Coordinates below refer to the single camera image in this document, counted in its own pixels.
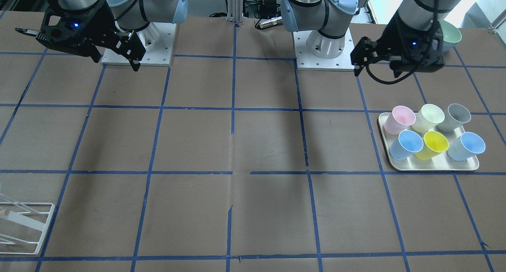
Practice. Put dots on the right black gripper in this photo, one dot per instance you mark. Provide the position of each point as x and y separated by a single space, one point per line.
101 19

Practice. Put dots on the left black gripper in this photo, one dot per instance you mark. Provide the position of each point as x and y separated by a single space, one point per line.
389 38

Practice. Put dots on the white translucent cup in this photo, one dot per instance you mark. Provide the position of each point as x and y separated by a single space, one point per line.
455 116

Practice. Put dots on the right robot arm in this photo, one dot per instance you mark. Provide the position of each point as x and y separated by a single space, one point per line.
136 15

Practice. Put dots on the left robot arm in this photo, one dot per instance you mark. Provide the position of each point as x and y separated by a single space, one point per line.
331 18

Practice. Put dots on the pink cup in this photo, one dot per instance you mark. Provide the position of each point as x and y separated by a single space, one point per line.
400 118

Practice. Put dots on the pale green cup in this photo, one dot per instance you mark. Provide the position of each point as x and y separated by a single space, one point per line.
428 117

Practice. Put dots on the light blue cup middle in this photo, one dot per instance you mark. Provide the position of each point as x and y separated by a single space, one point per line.
405 145

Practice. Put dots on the light blue cup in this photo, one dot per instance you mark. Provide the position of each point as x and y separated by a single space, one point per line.
467 145
405 145

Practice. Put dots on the yellow cup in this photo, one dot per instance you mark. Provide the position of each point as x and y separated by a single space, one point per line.
434 143

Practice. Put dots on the light blue cup outer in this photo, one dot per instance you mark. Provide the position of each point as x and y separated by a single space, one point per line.
467 145

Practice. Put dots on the stacked green blue bowls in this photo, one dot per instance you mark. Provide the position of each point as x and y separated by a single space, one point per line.
447 36

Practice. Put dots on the silver flashlight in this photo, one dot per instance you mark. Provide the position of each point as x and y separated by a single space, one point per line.
264 24

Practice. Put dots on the cream plastic tray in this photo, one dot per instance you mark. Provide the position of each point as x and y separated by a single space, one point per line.
441 162

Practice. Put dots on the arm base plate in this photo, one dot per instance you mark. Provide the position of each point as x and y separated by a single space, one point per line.
306 54
158 39

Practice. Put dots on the aluminium frame post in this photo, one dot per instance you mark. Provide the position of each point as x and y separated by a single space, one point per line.
235 11

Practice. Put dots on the white wire cup rack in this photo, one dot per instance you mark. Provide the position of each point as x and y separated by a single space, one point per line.
24 226

